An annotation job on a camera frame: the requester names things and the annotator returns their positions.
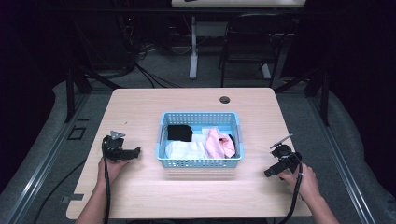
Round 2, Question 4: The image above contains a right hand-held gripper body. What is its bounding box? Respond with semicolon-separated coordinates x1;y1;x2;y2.
269;133;303;175

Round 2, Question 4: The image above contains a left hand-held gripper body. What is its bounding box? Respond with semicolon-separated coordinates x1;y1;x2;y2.
101;130;131;162

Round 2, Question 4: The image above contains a black cloth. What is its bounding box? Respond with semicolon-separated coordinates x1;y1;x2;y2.
167;124;194;143

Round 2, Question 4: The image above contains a white cloth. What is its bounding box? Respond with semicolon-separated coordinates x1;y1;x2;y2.
164;133;209;161

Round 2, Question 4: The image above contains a pink cloth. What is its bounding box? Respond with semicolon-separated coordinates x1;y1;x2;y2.
205;127;236;160

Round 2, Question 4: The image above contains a light blue plastic basket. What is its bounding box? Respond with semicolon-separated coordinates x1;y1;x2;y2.
155;111;245;169

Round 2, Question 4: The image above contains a person's left hand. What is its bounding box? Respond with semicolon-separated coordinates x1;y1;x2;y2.
97;157;130;186

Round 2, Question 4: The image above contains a person's right hand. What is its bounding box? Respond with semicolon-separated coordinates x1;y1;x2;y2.
278;162;321;203

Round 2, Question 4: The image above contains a black metal stand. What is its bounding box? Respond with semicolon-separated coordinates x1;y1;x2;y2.
274;59;332;127
64;18;122;124

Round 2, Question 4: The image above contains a black folding chair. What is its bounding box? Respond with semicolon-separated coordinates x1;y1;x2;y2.
218;12;297;89

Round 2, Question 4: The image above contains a white desk leg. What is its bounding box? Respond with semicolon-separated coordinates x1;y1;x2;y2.
189;16;199;80

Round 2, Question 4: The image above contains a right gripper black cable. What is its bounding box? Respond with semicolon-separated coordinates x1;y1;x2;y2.
277;161;304;224

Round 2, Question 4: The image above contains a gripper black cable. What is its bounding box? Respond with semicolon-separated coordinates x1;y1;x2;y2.
277;161;304;224
102;141;112;224

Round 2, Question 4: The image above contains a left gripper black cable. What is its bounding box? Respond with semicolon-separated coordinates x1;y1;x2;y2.
102;141;112;224

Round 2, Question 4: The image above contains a black floor cable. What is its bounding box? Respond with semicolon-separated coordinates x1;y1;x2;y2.
32;158;88;224

